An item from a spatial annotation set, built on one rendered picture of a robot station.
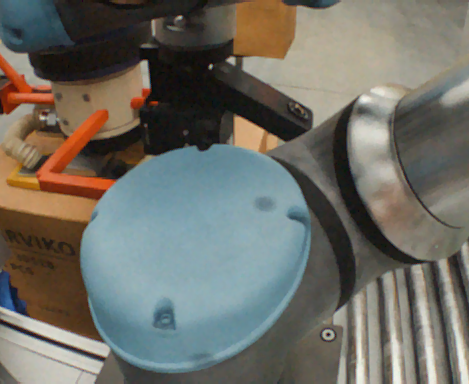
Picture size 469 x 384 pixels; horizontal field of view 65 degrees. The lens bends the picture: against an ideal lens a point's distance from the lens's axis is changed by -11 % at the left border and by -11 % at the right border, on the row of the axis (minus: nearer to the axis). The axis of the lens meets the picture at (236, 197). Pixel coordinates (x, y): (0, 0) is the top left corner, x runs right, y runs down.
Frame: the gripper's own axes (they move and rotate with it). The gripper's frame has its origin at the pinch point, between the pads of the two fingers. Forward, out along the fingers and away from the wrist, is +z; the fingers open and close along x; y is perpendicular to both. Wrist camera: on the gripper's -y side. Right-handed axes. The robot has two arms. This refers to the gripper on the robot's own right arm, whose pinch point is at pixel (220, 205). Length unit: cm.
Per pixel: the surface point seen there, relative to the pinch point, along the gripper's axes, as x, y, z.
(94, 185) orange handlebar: 0.5, 16.4, -0.8
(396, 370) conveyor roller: -10, -38, 52
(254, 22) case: -175, 24, 27
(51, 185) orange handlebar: 0.9, 23.1, -0.1
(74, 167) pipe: -14.0, 30.0, 8.5
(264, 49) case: -174, 18, 42
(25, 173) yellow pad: -13.5, 42.0, 11.1
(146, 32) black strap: -25.9, 18.5, -12.2
